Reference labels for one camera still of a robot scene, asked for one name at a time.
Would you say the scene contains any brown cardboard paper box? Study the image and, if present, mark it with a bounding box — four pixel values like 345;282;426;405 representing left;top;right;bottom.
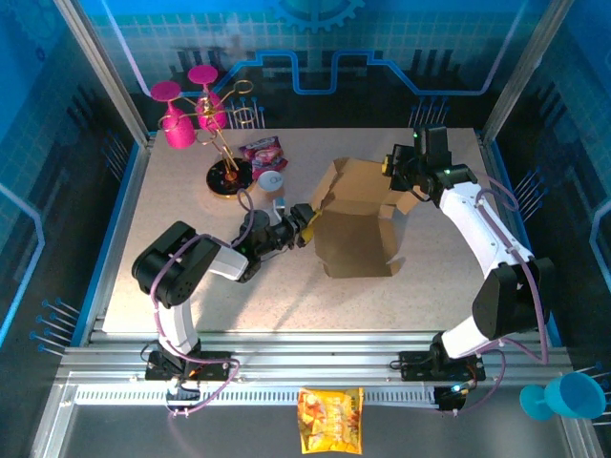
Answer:
308;156;421;279

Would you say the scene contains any black controller box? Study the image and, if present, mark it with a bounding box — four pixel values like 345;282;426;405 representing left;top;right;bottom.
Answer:
434;384;473;414

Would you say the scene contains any small cup white lid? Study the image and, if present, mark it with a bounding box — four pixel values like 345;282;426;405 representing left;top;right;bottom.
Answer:
256;170;286;198

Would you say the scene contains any pink snack packet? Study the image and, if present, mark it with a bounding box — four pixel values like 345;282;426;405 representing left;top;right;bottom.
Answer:
238;135;290;180

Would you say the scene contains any large pink goblet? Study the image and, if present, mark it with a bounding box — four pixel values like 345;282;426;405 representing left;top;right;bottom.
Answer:
150;80;197;151

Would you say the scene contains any small pink goblet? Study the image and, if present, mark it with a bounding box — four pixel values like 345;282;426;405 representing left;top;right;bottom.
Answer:
186;65;228;131

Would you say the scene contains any yellow chips bag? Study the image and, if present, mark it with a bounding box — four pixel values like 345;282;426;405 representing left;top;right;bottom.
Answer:
296;386;365;455

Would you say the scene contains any blue plastic goblet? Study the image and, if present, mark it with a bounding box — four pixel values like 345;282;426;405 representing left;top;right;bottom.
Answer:
518;371;607;422

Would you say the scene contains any gold wire rack black base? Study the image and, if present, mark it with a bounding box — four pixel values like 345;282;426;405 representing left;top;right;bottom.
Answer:
159;79;262;199

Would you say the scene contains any right aluminium table rail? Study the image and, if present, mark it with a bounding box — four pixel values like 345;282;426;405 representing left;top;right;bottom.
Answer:
476;128;563;347

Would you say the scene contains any aluminium table rail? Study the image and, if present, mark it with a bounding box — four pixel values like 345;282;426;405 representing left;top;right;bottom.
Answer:
71;135;157;347
476;128;563;347

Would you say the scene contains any aluminium mounting rail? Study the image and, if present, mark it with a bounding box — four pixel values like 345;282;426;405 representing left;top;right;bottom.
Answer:
55;330;573;383

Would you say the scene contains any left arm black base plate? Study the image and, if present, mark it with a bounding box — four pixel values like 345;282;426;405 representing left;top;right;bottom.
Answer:
144;350;235;382

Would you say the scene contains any right aluminium frame post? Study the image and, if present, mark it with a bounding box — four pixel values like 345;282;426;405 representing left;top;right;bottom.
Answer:
479;0;574;147

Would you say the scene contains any aluminium frame post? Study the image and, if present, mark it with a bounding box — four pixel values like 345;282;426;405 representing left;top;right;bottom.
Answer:
51;0;158;147
479;0;574;147

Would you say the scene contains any left aluminium table rail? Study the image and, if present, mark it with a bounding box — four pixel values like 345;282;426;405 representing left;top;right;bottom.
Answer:
71;135;157;347

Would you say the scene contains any white slotted cable duct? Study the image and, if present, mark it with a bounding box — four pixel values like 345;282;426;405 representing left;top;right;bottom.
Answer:
74;385;440;406

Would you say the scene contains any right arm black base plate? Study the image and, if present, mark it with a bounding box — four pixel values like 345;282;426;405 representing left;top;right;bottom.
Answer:
399;349;487;382

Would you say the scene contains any white cable connector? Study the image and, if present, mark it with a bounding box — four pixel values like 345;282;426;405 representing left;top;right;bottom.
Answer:
165;381;201;402

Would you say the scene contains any left aluminium frame post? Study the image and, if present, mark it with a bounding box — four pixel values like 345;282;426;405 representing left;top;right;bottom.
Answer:
51;0;158;147

